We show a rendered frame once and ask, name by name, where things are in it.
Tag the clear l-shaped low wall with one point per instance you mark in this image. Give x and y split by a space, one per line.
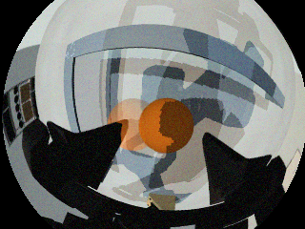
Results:
88 79

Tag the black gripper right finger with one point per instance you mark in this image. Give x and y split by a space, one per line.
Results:
226 168

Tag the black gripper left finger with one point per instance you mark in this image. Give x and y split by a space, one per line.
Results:
92 150

